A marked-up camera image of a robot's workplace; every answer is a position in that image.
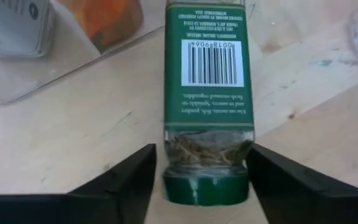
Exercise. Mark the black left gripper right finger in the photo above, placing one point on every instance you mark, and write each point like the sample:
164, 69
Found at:
284, 193

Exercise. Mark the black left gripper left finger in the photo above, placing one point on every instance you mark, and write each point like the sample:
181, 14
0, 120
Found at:
126, 193

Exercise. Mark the green lid spice jar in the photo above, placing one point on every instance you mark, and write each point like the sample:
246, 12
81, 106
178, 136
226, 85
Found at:
208, 102

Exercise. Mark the taco seasoning packet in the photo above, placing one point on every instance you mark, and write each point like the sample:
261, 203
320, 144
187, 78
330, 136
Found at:
107, 21

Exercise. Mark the white lid spice jar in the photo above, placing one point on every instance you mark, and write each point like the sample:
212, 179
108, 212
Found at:
11, 28

